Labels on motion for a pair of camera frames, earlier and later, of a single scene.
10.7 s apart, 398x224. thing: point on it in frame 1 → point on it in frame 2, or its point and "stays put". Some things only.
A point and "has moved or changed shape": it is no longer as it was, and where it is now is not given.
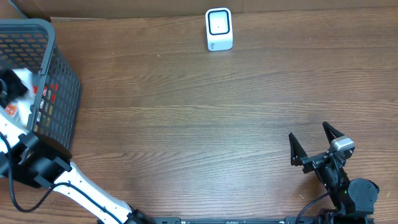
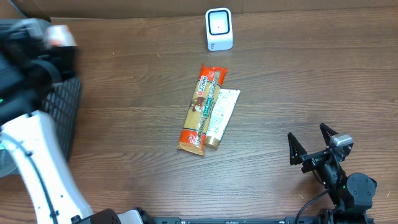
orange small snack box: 11,110 has moved or changed shape
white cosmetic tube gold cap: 25,102 has moved or changed shape
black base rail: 254,220 stays put
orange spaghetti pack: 50,94 → 201,104
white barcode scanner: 219,28 stays put
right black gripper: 318,158 stays put
